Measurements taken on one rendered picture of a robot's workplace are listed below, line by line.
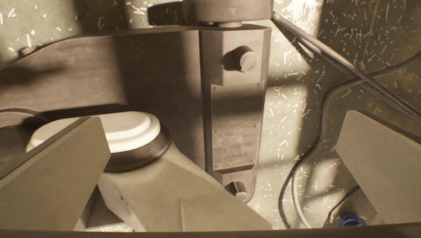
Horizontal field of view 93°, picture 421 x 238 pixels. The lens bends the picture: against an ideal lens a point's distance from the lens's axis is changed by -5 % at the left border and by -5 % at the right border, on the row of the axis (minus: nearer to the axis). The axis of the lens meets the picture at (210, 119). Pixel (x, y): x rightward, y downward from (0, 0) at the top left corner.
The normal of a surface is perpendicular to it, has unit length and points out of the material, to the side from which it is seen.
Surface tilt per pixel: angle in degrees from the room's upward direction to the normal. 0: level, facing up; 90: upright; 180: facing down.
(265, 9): 31
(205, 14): 43
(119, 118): 90
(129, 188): 90
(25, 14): 0
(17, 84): 0
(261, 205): 0
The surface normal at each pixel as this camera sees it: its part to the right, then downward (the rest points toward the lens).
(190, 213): -0.11, -0.99
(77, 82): 0.20, 0.46
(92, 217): -0.03, -0.88
